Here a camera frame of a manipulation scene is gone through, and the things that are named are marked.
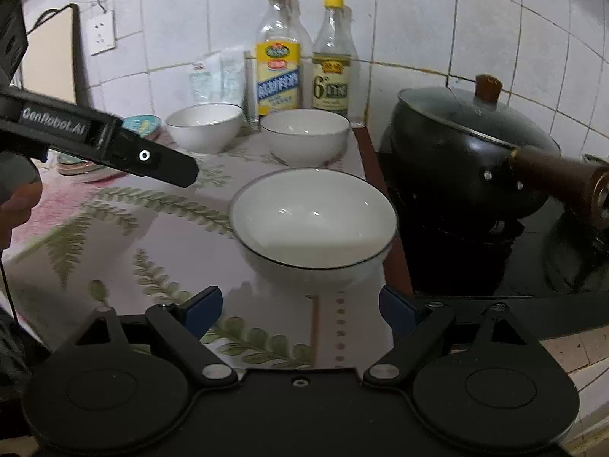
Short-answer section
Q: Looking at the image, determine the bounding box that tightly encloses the white bowl back left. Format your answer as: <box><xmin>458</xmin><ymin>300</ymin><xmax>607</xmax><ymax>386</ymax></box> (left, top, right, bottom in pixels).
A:
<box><xmin>165</xmin><ymin>103</ymin><xmax>245</xmax><ymax>155</ymax></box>

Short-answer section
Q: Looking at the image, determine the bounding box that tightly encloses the white plastic seasoning bag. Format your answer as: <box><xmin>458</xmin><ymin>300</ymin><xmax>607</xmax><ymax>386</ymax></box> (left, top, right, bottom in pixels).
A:
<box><xmin>189</xmin><ymin>46</ymin><xmax>247</xmax><ymax>107</ymax></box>

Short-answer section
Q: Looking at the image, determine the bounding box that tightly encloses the white bowl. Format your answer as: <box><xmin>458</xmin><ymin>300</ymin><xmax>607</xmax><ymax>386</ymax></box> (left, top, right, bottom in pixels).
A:
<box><xmin>229</xmin><ymin>168</ymin><xmax>397</xmax><ymax>295</ymax></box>
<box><xmin>259</xmin><ymin>109</ymin><xmax>351</xmax><ymax>167</ymax></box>
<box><xmin>165</xmin><ymin>103</ymin><xmax>245</xmax><ymax>155</ymax></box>

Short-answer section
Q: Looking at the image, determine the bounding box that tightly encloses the white wall socket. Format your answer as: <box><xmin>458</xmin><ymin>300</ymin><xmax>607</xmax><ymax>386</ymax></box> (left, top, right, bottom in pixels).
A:
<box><xmin>86</xmin><ymin>10</ymin><xmax>116</xmax><ymax>56</ymax></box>

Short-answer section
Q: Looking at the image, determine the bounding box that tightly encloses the yellow label cooking wine bottle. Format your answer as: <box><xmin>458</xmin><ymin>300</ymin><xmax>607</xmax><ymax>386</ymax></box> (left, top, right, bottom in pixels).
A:
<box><xmin>255</xmin><ymin>0</ymin><xmax>301</xmax><ymax>118</ymax></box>

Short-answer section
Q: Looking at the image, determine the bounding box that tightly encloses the white bowl back right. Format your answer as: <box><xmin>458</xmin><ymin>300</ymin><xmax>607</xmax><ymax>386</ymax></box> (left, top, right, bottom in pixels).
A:
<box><xmin>259</xmin><ymin>109</ymin><xmax>351</xmax><ymax>167</ymax></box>

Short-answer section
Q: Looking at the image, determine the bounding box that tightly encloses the cream cutting board black rim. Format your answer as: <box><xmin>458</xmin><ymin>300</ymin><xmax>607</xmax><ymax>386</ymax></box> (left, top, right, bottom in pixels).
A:
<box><xmin>21</xmin><ymin>3</ymin><xmax>92</xmax><ymax>106</ymax></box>

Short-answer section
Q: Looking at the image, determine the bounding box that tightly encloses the black stove top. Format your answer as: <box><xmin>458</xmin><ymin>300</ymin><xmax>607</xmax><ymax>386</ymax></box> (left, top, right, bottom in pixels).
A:
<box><xmin>378</xmin><ymin>152</ymin><xmax>609</xmax><ymax>339</ymax></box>

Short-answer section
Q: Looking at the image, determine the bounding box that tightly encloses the black pot with lid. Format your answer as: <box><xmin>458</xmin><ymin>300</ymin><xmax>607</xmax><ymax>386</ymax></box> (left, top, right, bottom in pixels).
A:
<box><xmin>378</xmin><ymin>73</ymin><xmax>609</xmax><ymax>249</ymax></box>

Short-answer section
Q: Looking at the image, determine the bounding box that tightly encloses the blue egg pattern plate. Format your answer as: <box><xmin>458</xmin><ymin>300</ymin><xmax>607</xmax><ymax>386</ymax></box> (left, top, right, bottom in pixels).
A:
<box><xmin>123</xmin><ymin>115</ymin><xmax>161</xmax><ymax>141</ymax></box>

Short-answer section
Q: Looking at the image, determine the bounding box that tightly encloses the person's left hand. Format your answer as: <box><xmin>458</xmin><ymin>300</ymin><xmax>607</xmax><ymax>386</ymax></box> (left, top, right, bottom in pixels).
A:
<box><xmin>1</xmin><ymin>152</ymin><xmax>42</xmax><ymax>251</ymax></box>

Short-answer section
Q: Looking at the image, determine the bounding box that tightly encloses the pink bunny pattern plate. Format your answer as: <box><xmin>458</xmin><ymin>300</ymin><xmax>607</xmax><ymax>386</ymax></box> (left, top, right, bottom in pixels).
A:
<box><xmin>57</xmin><ymin>154</ymin><xmax>124</xmax><ymax>183</ymax></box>

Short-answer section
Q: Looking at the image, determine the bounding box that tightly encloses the vinegar bottle yellow cap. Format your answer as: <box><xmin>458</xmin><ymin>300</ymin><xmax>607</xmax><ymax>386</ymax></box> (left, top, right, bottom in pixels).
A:
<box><xmin>312</xmin><ymin>0</ymin><xmax>355</xmax><ymax>117</ymax></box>

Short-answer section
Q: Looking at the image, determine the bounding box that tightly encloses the white bowl front right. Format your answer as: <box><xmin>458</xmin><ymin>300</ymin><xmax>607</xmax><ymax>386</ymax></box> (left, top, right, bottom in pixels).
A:
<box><xmin>229</xmin><ymin>168</ymin><xmax>397</xmax><ymax>295</ymax></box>

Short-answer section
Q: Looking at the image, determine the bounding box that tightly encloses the floral fern tablecloth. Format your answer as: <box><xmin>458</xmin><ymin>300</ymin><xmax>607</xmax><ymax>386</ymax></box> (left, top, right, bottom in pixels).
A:
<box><xmin>1</xmin><ymin>133</ymin><xmax>392</xmax><ymax>370</ymax></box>

